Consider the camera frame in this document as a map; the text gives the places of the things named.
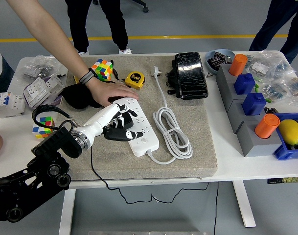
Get blue block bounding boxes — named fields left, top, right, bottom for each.
left=241, top=92, right=267, bottom=116
left=233, top=72, right=256, bottom=95

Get table control panel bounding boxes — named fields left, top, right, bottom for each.
left=266, top=175, right=298, bottom=185

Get clear bag of blue parts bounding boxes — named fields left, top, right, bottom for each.
left=257, top=78, right=294, bottom=103

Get black wristband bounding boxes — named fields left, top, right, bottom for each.
left=79, top=68, right=97, bottom=85

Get yellow square tape measure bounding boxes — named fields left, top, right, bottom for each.
left=124, top=70, right=146, bottom=91

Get black glossy cracked device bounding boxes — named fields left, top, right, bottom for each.
left=174, top=51, right=209, bottom=100

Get yellow lemon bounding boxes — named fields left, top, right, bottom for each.
left=278, top=119, right=298, bottom=145

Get white power strip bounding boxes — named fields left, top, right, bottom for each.
left=114, top=97, right=160, bottom=157

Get black tape measure strap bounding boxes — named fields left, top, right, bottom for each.
left=110, top=60, right=127, bottom=81

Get person's left hand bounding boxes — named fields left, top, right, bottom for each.
left=86, top=79, right=140, bottom=108

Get grey socket block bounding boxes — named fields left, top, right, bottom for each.
left=216, top=64, right=258, bottom=113
left=236, top=115, right=290, bottom=158
left=227, top=94, right=268, bottom=135

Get black power adapter plug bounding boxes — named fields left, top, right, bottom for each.
left=112, top=111, right=135, bottom=130

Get white power strip cable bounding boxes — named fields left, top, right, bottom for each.
left=145, top=65, right=194, bottom=165

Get small colourful puzzle cube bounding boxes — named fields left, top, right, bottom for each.
left=32, top=116, right=55, bottom=140

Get black electronic module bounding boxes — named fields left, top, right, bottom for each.
left=263, top=106, right=279, bottom=116

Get clear bag of metal screws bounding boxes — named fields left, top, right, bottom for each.
left=20, top=55, right=68, bottom=80

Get white table leg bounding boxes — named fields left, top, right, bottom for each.
left=231, top=181, right=257, bottom=228
left=58, top=188, right=76, bottom=235

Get clear bag of white parts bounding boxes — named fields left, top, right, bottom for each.
left=245, top=50, right=298, bottom=80

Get large white wall socket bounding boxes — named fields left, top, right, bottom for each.
left=23, top=77, right=51, bottom=108

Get orange cylinder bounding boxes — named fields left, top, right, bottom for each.
left=254, top=113, right=281, bottom=140
left=228, top=53, right=248, bottom=77

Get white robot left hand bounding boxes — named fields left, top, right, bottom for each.
left=83, top=102, right=145, bottom=147

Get small white wall socket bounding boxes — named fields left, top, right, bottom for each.
left=42, top=73, right=65, bottom=95

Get black hanging cable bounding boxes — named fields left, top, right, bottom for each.
left=213, top=182, right=219, bottom=235

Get grey-brown mat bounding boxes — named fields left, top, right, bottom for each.
left=57, top=55, right=218, bottom=182

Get black cloth pouch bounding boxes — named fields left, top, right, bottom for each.
left=62, top=84, right=103, bottom=110

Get black capacitors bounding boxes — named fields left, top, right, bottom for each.
left=207, top=51, right=234, bottom=68

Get blue plastic bin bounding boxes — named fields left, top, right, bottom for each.
left=272, top=112, right=298, bottom=161

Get white circuit breaker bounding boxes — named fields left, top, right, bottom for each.
left=0, top=90, right=26, bottom=118

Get large colourful puzzle cube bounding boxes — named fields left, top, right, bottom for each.
left=91, top=58, right=114, bottom=81

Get light blue bowl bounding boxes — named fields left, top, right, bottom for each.
left=204, top=48, right=235, bottom=75

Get thin black adapter cord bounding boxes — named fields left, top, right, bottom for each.
left=90, top=146, right=210, bottom=204

